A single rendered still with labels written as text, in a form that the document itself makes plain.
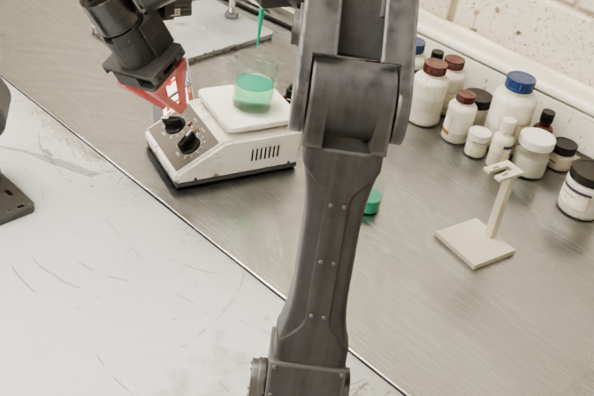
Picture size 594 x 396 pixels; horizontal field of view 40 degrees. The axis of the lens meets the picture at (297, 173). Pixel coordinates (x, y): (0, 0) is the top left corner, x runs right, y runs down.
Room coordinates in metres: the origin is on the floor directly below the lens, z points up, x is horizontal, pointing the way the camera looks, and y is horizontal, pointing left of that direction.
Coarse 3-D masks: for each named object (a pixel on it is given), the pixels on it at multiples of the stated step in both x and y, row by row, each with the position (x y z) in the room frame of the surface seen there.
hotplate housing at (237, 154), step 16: (208, 112) 1.03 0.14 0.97; (224, 128) 1.00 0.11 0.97; (272, 128) 1.02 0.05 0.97; (224, 144) 0.96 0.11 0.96; (240, 144) 0.97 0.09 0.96; (256, 144) 0.99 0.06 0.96; (272, 144) 1.00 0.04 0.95; (288, 144) 1.02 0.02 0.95; (160, 160) 0.97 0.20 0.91; (208, 160) 0.95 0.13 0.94; (224, 160) 0.96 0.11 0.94; (240, 160) 0.97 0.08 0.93; (256, 160) 0.99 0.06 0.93; (272, 160) 1.00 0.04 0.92; (288, 160) 1.02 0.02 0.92; (176, 176) 0.92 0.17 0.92; (192, 176) 0.93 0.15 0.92; (208, 176) 0.95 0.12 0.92; (224, 176) 0.96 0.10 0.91
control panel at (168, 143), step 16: (176, 112) 1.04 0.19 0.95; (192, 112) 1.04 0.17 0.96; (160, 128) 1.02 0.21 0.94; (192, 128) 1.00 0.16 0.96; (208, 128) 0.99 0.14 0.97; (160, 144) 0.99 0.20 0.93; (176, 144) 0.98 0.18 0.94; (208, 144) 0.96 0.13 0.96; (176, 160) 0.95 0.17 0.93; (192, 160) 0.94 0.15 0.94
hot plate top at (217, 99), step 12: (204, 96) 1.05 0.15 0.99; (216, 96) 1.05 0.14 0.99; (228, 96) 1.06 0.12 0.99; (276, 96) 1.08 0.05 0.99; (216, 108) 1.02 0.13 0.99; (228, 108) 1.02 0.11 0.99; (276, 108) 1.05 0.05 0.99; (288, 108) 1.05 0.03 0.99; (228, 120) 0.99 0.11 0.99; (240, 120) 0.99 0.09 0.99; (252, 120) 1.00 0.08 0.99; (264, 120) 1.01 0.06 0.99; (276, 120) 1.01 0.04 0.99
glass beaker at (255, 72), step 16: (256, 48) 1.07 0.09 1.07; (240, 64) 1.02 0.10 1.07; (256, 64) 1.07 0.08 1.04; (272, 64) 1.06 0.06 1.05; (240, 80) 1.01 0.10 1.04; (256, 80) 1.01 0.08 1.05; (272, 80) 1.02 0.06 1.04; (240, 96) 1.01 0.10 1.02; (256, 96) 1.01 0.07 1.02; (272, 96) 1.03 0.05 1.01; (240, 112) 1.01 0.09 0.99; (256, 112) 1.01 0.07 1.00
